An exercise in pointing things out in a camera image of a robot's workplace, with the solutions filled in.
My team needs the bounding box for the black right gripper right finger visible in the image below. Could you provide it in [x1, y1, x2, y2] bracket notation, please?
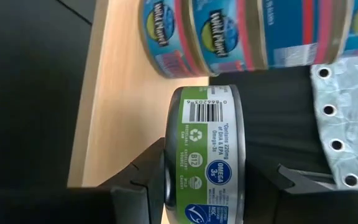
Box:
[243, 161, 358, 224]

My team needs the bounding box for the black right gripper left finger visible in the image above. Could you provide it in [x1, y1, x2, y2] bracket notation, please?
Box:
[0, 138, 167, 224]

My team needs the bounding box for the green label tuna can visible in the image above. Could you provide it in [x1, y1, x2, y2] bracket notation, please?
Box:
[163, 84, 247, 224]

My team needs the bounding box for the grey leaf pattern curtain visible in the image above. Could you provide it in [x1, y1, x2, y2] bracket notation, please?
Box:
[309, 54, 358, 190]

